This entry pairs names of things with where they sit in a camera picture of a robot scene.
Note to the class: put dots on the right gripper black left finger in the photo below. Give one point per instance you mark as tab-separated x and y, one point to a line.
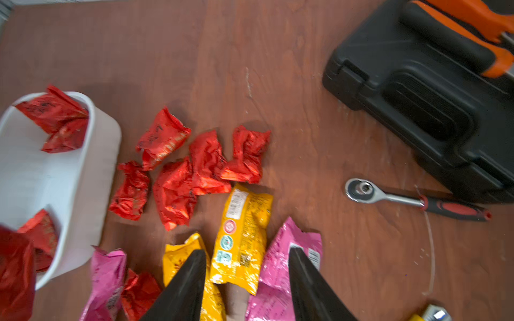
182	298

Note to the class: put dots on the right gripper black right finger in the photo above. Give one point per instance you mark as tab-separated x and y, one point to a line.
312	296

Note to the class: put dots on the pink tea bag with barcode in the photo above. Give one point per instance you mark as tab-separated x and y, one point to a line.
273	300

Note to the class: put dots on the small red tea bag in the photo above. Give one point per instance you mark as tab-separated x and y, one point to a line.
139	293

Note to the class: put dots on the small yellow tea bag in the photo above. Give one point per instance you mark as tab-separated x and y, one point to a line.
173	259

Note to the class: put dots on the large yellow tea bag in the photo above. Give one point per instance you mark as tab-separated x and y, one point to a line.
241	241

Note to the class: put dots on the white plastic storage box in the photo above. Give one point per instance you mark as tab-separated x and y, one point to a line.
73	187

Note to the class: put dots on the yellow black utility knife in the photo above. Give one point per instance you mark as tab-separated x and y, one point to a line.
432	313

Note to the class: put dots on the black plastic tool case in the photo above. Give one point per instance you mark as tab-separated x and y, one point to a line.
459	125

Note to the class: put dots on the chrome ratchet wrench red handle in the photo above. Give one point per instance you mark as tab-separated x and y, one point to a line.
364	191

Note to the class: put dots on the orange handled pliers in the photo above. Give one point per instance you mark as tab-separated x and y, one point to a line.
467	29

